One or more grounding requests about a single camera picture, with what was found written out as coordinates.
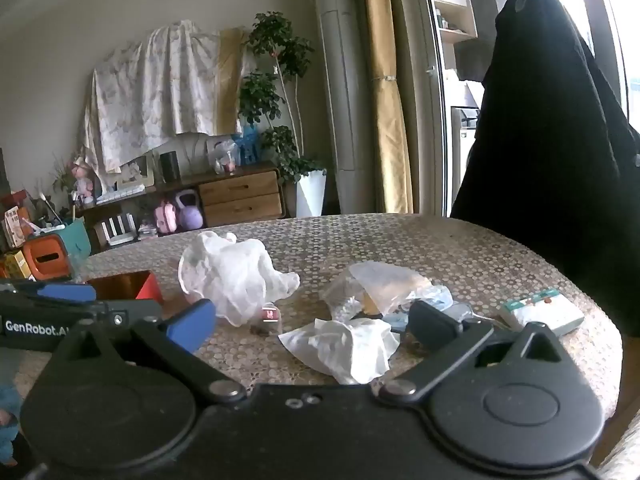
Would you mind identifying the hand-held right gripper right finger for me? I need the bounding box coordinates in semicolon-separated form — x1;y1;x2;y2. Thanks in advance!
379;300;577;405

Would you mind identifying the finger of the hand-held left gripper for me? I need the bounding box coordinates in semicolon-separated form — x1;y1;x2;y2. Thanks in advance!
0;282;98;306
90;299;163;333

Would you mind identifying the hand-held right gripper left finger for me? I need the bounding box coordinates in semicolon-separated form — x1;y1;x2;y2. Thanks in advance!
45;299;247;405

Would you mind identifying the orange tray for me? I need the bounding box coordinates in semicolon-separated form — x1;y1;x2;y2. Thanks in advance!
85;270;165;306

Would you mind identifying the bag of cotton swabs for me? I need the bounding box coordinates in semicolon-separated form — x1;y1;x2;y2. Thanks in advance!
349;261;432;317

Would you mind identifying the white plastic bag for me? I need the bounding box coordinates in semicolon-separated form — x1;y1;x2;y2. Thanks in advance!
177;231;301;326

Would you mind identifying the white tissue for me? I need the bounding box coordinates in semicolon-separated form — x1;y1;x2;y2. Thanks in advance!
278;317;401;386

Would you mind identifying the clear plastic bag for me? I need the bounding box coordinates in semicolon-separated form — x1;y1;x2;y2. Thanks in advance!
322;272;373;325

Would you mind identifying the person's left forearm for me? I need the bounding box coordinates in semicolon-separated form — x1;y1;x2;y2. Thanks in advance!
0;385;23;466

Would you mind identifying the blue face mask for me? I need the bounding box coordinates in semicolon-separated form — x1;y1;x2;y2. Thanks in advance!
382;285;506;333

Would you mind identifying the teal and orange tissue box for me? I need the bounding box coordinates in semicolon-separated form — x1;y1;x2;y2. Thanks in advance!
22;219;92;282

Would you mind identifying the yellow box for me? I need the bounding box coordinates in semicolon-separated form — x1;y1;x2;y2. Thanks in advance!
0;250;33;281

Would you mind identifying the white router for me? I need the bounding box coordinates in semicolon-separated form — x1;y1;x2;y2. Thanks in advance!
95;214;138;247

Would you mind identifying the colourful printed box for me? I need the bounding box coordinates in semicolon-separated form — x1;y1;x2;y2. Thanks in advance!
2;205;33;251

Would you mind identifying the pink case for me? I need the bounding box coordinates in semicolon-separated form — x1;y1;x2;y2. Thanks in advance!
154;200;180;235

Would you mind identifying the purple kettlebell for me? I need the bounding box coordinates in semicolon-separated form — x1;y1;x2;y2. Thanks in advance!
172;189;205;231

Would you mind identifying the tissue packet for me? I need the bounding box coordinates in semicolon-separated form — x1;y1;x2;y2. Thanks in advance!
500;287;586;336

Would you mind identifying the white keyboard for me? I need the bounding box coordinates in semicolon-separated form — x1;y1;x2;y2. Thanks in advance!
97;185;146;206

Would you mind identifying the pink doll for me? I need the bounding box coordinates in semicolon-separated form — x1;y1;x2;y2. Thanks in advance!
70;157;97;206

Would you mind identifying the wooden sideboard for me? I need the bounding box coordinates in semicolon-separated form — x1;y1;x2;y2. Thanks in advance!
75;162;287;253

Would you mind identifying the black speaker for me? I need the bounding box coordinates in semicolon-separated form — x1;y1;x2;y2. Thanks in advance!
160;151;182;183

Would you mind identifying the white planter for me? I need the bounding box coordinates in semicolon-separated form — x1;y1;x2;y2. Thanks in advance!
295;169;328;218

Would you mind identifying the washing machine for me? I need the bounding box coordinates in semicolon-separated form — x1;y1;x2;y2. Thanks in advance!
450;105;483;216

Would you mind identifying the blue toy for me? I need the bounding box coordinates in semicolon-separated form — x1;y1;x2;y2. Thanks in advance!
235;125;261;165

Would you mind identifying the floral draped cloth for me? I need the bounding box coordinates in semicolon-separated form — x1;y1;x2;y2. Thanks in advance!
82;20;256;173

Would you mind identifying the yellow curtain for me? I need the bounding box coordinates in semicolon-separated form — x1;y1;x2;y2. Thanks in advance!
360;0;416;216

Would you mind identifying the white tower air conditioner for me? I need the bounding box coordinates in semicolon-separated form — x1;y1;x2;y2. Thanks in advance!
306;0;376;216

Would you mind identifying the green potted plant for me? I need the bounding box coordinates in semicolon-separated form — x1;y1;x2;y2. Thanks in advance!
237;10;328;186

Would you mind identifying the white photo frame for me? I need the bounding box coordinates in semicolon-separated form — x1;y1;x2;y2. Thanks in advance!
117;156;155;188

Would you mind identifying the wall cabinet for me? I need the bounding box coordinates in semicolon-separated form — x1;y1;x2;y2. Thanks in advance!
422;0;478;43

